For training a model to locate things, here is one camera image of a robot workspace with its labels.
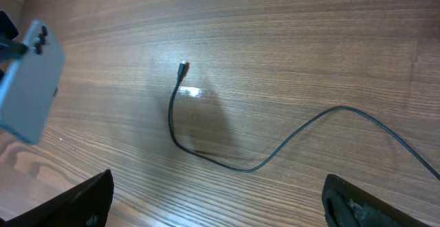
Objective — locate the light blue smartphone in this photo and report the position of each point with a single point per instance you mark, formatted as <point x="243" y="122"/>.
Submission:
<point x="30" y="84"/>

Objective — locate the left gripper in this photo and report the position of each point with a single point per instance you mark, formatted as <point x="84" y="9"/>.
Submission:
<point x="10" y="49"/>

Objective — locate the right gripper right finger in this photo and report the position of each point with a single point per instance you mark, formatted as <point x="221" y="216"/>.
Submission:
<point x="346" y="205"/>

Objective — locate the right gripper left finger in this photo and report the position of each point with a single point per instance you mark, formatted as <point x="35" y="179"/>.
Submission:
<point x="85" y="205"/>

